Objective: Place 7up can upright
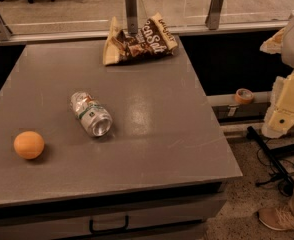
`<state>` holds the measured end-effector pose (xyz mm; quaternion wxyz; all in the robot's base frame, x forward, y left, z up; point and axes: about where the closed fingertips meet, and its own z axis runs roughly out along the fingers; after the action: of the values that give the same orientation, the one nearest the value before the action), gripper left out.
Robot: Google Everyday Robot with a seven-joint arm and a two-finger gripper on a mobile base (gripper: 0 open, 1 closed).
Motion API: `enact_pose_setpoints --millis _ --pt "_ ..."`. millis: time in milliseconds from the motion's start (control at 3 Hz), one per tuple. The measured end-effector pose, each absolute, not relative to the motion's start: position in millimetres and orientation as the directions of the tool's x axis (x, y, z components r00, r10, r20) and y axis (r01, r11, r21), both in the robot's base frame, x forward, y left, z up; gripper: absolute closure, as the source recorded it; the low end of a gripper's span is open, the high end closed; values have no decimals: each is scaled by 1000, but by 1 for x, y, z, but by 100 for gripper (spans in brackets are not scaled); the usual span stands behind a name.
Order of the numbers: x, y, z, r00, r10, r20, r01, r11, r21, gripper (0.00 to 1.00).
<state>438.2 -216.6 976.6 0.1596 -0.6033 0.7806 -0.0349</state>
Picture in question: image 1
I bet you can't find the black drawer handle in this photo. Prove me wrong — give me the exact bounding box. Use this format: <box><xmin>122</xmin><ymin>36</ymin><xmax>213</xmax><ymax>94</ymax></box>
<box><xmin>88</xmin><ymin>215</ymin><xmax>129</xmax><ymax>235</ymax></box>

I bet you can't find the grey metal post right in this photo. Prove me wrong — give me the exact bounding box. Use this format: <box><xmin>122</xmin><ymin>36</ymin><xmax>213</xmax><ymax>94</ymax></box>
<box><xmin>205</xmin><ymin>0</ymin><xmax>224</xmax><ymax>30</ymax></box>

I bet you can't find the brown sea salt chip bag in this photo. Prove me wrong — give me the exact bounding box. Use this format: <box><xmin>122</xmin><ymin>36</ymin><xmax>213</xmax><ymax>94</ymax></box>
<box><xmin>103</xmin><ymin>13</ymin><xmax>178</xmax><ymax>66</ymax></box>

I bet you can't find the grey metal post middle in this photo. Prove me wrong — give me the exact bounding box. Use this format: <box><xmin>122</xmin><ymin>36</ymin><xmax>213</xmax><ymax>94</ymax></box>
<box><xmin>125</xmin><ymin>0</ymin><xmax>138</xmax><ymax>34</ymax></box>

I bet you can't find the orange tape roll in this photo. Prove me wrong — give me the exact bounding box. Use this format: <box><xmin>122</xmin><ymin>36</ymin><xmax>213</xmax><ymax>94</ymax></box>
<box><xmin>235</xmin><ymin>88</ymin><xmax>254</xmax><ymax>104</ymax></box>

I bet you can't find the orange fruit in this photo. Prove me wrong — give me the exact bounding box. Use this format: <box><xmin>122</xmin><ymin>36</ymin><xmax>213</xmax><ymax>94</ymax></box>
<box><xmin>14</xmin><ymin>131</ymin><xmax>45</xmax><ymax>160</ymax></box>

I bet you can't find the silver 7up soda can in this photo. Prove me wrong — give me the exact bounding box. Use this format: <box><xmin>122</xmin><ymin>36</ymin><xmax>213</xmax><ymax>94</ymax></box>
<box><xmin>70</xmin><ymin>92</ymin><xmax>113</xmax><ymax>137</ymax></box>

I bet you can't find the tan shoe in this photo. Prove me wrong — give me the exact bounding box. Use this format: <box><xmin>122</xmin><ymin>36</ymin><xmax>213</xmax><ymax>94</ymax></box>
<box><xmin>257</xmin><ymin>205</ymin><xmax>294</xmax><ymax>231</ymax></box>

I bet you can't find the black stand leg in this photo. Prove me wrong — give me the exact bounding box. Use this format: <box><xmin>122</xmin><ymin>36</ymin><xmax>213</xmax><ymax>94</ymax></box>
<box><xmin>247</xmin><ymin>126</ymin><xmax>294</xmax><ymax>187</ymax></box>

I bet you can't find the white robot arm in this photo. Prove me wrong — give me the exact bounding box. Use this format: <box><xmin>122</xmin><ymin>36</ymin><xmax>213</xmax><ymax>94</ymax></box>
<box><xmin>260</xmin><ymin>12</ymin><xmax>294</xmax><ymax>138</ymax></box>

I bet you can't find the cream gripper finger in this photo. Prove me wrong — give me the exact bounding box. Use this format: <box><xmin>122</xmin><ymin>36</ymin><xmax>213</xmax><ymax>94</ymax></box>
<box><xmin>260</xmin><ymin>28</ymin><xmax>285</xmax><ymax>54</ymax></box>
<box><xmin>261</xmin><ymin>71</ymin><xmax>294</xmax><ymax>138</ymax></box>

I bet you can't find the grey table drawer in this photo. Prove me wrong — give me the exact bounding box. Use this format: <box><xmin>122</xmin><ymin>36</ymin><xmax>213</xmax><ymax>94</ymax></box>
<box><xmin>0</xmin><ymin>193</ymin><xmax>226</xmax><ymax>240</ymax></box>

